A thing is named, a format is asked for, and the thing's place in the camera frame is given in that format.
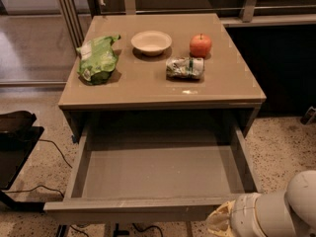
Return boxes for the grey-brown drawer cabinet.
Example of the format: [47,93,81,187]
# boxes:
[58,14,266,136]

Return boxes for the white paper bowl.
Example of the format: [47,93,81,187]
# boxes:
[131,31,172,56]

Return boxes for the metal railing frame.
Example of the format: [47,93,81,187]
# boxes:
[58,0,316,46]

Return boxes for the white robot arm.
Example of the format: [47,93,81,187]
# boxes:
[206,170,316,237]

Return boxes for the green chip bag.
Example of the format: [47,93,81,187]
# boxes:
[76,35,120,85]

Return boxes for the crumpled silver snack bag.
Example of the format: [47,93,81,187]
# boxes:
[166,57,204,80]

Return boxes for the grey top drawer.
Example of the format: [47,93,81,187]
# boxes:
[44,124,261,224]

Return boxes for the black chair base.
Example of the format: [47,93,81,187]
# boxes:
[0,111,44,212]

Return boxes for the red apple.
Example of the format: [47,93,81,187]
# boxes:
[190,34,212,58]

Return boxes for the black floor cable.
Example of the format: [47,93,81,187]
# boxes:
[4,137,74,199]

